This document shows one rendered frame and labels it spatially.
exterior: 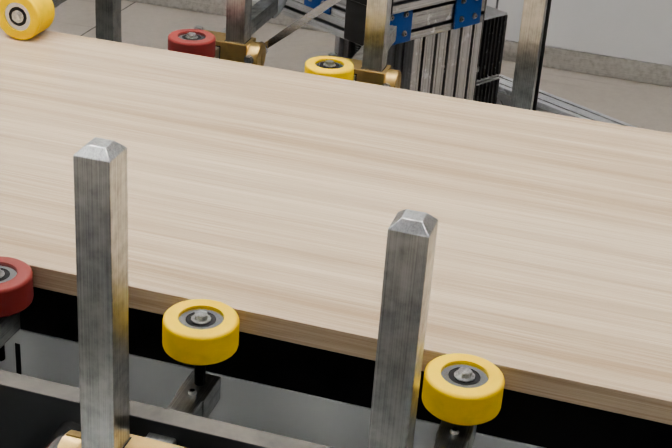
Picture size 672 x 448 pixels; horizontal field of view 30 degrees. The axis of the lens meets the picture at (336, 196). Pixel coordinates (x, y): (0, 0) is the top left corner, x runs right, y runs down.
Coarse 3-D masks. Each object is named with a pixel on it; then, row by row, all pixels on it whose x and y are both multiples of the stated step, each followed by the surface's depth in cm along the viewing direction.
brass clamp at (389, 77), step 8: (360, 64) 217; (360, 72) 215; (368, 72) 214; (376, 72) 214; (384, 72) 214; (392, 72) 215; (400, 72) 217; (360, 80) 215; (368, 80) 215; (376, 80) 215; (384, 80) 214; (392, 80) 214; (400, 80) 218
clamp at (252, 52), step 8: (216, 32) 224; (216, 40) 220; (224, 40) 221; (248, 40) 221; (224, 48) 220; (232, 48) 220; (240, 48) 219; (248, 48) 220; (256, 48) 220; (264, 48) 222; (224, 56) 221; (232, 56) 220; (240, 56) 220; (248, 56) 219; (256, 56) 219; (264, 56) 223; (256, 64) 220
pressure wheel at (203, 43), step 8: (176, 32) 212; (184, 32) 212; (192, 32) 211; (200, 32) 212; (208, 32) 213; (168, 40) 210; (176, 40) 208; (184, 40) 208; (192, 40) 209; (200, 40) 209; (208, 40) 209; (168, 48) 210; (176, 48) 208; (184, 48) 207; (192, 48) 207; (200, 48) 208; (208, 48) 209; (208, 56) 210
